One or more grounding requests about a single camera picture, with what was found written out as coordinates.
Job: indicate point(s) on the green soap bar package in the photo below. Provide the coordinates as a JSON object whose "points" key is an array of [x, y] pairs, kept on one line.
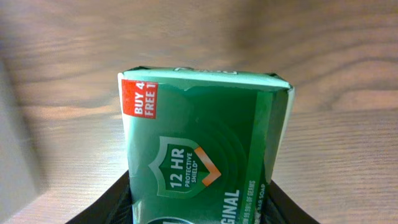
{"points": [[201, 144]]}

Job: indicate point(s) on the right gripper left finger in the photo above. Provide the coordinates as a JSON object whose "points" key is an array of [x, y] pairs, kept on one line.
{"points": [[113, 207]]}

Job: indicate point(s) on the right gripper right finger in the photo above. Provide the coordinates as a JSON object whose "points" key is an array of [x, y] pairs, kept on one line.
{"points": [[279, 208]]}

